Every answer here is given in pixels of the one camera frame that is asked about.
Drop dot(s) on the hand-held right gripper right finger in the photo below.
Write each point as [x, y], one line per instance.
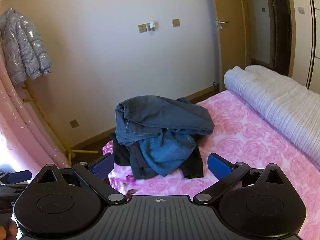
[220, 166]

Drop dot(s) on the white plug adapter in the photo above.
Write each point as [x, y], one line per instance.
[151, 25]

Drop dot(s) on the yellow wooden coat rack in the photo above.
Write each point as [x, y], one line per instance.
[53, 130]

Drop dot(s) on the person's left hand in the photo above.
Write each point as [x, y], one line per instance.
[11, 230]

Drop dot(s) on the faded dark denim jeans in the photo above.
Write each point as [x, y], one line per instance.
[160, 117]

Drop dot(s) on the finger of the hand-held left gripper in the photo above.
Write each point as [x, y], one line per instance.
[17, 176]

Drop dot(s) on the white ribbed rolled quilt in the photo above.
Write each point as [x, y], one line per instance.
[275, 102]

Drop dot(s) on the white wardrobe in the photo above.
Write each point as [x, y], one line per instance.
[308, 35]

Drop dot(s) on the black garment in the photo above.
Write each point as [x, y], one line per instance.
[192, 165]

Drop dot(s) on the pink floral blanket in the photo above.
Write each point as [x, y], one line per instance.
[237, 142]

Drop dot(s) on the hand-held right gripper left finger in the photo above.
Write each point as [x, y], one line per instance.
[102, 166]

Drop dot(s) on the tan wooden door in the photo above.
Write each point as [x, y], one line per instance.
[230, 55]

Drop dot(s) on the blue denim garment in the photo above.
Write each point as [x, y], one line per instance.
[165, 152]

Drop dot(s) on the silver puffer jacket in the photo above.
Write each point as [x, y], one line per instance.
[22, 45]

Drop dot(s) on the tan wall socket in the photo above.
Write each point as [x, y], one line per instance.
[142, 28]
[74, 123]

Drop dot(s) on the tan wall switch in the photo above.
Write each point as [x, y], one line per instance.
[176, 22]

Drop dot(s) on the pink curtain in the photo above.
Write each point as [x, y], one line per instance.
[22, 120]

